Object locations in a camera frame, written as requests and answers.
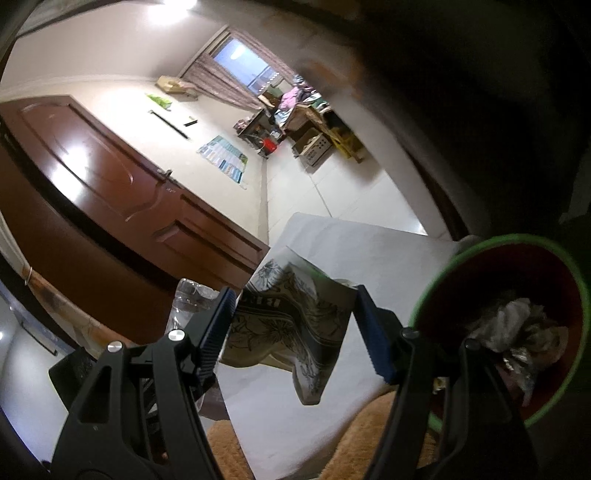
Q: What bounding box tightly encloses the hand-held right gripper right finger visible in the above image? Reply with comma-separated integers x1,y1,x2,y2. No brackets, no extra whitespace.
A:
353,285,539,480

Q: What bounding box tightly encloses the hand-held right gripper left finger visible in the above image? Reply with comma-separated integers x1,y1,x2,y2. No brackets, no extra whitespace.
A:
52,287,237,480

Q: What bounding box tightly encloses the clear plastic bottle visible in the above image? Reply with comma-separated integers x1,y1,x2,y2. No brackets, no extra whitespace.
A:
167,278,221,335

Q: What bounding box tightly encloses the green plastic bin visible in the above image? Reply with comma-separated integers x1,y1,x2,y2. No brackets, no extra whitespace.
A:
409,234,591,432

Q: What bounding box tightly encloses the newspaper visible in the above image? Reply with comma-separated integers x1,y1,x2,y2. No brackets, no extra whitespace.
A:
464,298,571,365

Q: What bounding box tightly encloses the white table cover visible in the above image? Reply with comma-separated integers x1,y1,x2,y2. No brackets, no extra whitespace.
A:
219,212,462,480

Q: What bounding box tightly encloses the cardboard box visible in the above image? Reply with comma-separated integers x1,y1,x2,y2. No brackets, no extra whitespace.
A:
292,128,333,168

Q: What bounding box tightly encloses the yellow plastic crate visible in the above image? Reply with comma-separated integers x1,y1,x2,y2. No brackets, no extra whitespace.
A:
330,127,365,162

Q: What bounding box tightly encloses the dark wooden desk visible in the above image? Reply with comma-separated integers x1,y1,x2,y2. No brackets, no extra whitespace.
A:
235,108,273,146

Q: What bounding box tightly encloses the brown wooden door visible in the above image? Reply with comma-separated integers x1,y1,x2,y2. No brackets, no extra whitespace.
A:
0,95,271,296

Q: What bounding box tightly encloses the bed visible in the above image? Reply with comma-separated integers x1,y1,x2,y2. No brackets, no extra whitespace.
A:
274,76,334,134

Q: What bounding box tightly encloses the purple blanket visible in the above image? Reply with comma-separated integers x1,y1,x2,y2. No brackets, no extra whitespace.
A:
277,76,315,114

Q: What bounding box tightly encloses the pink window curtain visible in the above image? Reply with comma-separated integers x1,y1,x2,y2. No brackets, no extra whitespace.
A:
235,30,296,79
182,48,264,112

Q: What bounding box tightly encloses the window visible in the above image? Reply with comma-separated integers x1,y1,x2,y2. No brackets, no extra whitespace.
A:
212,37,278,95

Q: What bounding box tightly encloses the wall poster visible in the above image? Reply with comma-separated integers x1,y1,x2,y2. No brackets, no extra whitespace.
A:
196,135,249,184

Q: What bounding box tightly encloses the black wall hanging strip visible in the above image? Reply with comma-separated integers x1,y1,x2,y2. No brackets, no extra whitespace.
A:
148,110,191,140

